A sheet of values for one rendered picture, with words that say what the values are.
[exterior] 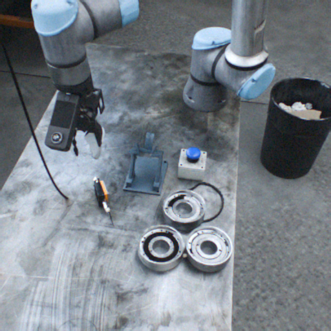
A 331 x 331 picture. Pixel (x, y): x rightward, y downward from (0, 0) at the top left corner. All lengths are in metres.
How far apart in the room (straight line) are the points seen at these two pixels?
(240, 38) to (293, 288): 1.17
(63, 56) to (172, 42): 2.56
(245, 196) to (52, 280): 1.41
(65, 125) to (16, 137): 1.73
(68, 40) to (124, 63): 0.82
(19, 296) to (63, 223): 0.20
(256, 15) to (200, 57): 0.25
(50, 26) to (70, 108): 0.17
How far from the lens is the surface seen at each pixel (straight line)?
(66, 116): 0.88
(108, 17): 0.84
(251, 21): 1.15
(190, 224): 1.05
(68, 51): 0.82
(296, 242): 2.14
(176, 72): 1.57
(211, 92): 1.38
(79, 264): 1.03
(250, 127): 2.64
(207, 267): 0.99
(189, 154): 1.15
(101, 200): 1.10
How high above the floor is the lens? 1.67
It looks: 45 degrees down
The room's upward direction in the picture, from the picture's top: 3 degrees clockwise
